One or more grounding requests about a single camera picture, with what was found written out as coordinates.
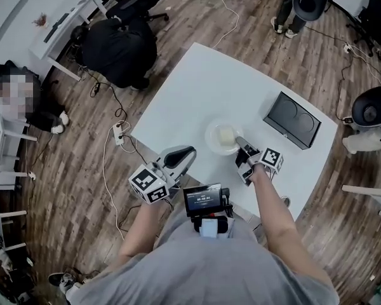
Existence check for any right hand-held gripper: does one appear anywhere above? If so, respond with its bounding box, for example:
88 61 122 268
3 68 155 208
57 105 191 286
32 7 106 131
234 135 285 187

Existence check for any white round plate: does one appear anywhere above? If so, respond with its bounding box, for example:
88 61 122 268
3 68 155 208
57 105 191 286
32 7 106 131
204 118 244 156

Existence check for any black floor cable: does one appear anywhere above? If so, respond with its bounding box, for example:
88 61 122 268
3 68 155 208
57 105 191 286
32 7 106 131
334 55 357 122
89 80 139 154

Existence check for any dried plant bunch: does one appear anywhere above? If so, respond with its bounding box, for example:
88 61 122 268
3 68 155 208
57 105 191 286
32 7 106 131
31 12 49 29

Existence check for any black white sneaker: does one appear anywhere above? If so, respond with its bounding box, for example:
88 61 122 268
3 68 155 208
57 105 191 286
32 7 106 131
47 267 84 295

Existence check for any long white floor cable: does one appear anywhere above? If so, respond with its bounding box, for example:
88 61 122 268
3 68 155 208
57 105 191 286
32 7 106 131
101 119 131 241

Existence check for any person's right forearm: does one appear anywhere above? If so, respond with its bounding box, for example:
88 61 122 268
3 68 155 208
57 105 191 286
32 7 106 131
250 163 302 244

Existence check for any black rectangular box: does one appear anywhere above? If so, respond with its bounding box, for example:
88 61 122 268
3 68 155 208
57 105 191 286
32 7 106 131
262 90 322 151

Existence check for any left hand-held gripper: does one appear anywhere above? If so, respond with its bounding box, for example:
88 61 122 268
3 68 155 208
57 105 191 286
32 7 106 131
128 144 198 205

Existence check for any person's grey shirt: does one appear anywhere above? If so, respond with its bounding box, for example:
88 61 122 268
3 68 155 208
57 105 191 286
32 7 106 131
66 201 340 305

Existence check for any white curved desk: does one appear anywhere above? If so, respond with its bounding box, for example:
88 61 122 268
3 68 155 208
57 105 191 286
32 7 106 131
130 42 338 222

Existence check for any black chest screen device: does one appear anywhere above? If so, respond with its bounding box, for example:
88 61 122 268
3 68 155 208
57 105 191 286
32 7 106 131
182 184 234 219

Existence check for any chest mount with white pack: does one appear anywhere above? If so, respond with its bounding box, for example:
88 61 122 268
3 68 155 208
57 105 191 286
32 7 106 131
192 214 236 240

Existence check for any person's left forearm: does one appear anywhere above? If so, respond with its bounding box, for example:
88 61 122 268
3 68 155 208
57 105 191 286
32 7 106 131
117 197 174 268

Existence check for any pale yellow butter block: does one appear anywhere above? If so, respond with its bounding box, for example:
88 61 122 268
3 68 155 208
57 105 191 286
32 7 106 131
218 125 237 146

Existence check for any black keyboard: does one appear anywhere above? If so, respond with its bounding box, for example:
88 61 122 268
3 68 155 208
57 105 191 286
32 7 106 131
43 13 70 43

